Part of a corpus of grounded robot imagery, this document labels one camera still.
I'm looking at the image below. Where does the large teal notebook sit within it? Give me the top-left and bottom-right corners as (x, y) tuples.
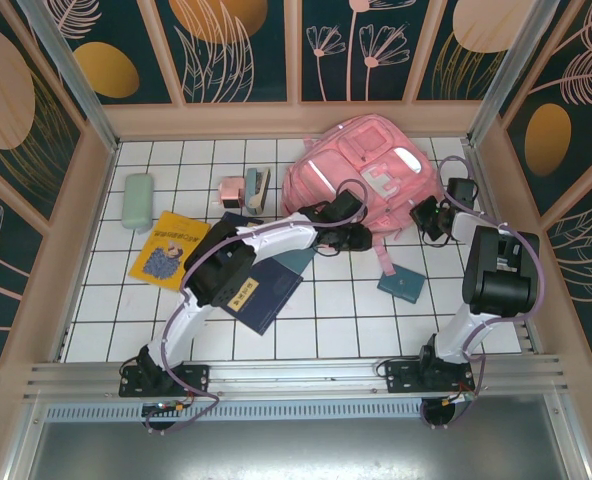
(274, 246), (318, 277)

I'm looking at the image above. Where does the pink student backpack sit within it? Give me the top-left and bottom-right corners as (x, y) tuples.
(280, 113), (440, 276)

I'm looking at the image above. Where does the small teal notebook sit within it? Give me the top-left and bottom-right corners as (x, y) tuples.
(377, 263), (426, 306)

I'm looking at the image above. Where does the navy book with yellow label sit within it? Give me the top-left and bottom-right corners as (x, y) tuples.
(225, 259), (303, 337)

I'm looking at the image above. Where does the teal stapler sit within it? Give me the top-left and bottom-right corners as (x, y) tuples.
(243, 167), (272, 216)

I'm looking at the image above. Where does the dark navy notebook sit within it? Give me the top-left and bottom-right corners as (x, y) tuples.
(219, 211), (266, 230)

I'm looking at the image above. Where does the mint green pencil case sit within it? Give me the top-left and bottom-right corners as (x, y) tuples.
(122, 172), (156, 231)

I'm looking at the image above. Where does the small circuit board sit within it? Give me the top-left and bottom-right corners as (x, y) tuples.
(438, 391), (478, 407)
(143, 399), (190, 416)

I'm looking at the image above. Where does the grey metal panel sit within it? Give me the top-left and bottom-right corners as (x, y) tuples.
(5, 394), (592, 480)

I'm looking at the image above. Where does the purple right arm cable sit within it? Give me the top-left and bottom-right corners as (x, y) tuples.
(420, 154), (545, 431)

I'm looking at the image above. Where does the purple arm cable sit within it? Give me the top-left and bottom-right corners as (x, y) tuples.
(420, 154), (545, 431)
(143, 178), (370, 436)

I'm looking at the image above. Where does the aluminium front rail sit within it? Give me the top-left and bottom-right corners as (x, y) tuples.
(23, 354), (570, 401)

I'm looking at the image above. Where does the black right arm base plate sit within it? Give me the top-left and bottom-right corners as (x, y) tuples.
(383, 358), (477, 396)

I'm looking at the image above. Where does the perforated metal cable duct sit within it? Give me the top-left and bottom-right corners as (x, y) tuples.
(40, 399), (557, 424)

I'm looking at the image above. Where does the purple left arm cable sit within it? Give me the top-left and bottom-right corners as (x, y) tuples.
(143, 178), (370, 436)

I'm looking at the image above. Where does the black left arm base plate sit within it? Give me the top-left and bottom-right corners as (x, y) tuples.
(118, 362), (212, 399)

